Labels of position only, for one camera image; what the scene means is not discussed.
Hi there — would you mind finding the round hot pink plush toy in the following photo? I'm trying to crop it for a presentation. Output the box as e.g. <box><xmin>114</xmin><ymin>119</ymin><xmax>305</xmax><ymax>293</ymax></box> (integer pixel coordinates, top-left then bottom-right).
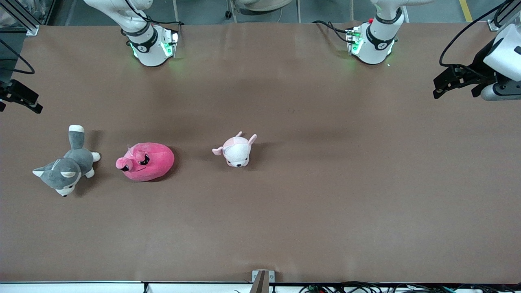
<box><xmin>116</xmin><ymin>142</ymin><xmax>175</xmax><ymax>182</ymax></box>

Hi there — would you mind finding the black right base cable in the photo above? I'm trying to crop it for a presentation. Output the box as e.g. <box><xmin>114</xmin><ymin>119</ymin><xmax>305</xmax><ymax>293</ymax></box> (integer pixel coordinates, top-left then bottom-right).
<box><xmin>122</xmin><ymin>0</ymin><xmax>184</xmax><ymax>26</ymax></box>

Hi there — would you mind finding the black base cable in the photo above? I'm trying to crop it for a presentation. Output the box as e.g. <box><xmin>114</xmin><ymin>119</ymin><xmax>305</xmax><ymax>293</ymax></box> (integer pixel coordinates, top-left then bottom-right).
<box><xmin>312</xmin><ymin>20</ymin><xmax>351</xmax><ymax>44</ymax></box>
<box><xmin>122</xmin><ymin>0</ymin><xmax>184</xmax><ymax>26</ymax></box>

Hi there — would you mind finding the beige swivel stool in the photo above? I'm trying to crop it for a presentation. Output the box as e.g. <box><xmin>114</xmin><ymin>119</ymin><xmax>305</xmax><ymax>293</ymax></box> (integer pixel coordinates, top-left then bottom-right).
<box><xmin>225</xmin><ymin>0</ymin><xmax>302</xmax><ymax>23</ymax></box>

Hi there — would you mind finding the metal bracket with brown post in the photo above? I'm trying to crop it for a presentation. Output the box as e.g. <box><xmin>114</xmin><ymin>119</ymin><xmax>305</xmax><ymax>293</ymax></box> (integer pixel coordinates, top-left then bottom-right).
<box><xmin>249</xmin><ymin>270</ymin><xmax>276</xmax><ymax>293</ymax></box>

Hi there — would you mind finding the tangle of black cables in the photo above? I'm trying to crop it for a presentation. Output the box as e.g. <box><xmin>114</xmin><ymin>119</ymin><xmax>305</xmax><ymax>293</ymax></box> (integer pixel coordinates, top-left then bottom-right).
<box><xmin>299</xmin><ymin>281</ymin><xmax>521</xmax><ymax>293</ymax></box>

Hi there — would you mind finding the aluminium frame profile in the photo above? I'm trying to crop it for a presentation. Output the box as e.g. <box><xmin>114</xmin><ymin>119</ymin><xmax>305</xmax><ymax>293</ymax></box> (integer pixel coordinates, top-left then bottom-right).
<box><xmin>0</xmin><ymin>0</ymin><xmax>40</xmax><ymax>36</ymax></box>
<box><xmin>488</xmin><ymin>0</ymin><xmax>514</xmax><ymax>32</ymax></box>

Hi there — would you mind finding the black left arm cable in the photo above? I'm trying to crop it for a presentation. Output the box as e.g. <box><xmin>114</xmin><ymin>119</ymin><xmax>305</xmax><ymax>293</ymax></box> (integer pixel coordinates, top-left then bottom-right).
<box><xmin>439</xmin><ymin>0</ymin><xmax>511</xmax><ymax>68</ymax></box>

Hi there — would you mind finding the pale pink white plush puppy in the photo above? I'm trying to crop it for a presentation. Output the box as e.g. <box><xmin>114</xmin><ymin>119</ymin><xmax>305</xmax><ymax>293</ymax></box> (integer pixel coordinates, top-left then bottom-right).
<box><xmin>212</xmin><ymin>131</ymin><xmax>258</xmax><ymax>168</ymax></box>

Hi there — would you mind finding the grey white plush husky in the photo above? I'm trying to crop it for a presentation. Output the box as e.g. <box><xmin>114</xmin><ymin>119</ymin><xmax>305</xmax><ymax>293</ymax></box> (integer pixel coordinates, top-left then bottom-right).
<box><xmin>33</xmin><ymin>125</ymin><xmax>101</xmax><ymax>197</ymax></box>

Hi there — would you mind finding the black left base cable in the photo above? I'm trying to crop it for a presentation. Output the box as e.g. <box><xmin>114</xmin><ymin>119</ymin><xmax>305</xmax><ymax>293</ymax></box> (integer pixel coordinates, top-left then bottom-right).
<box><xmin>312</xmin><ymin>20</ymin><xmax>351</xmax><ymax>44</ymax></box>

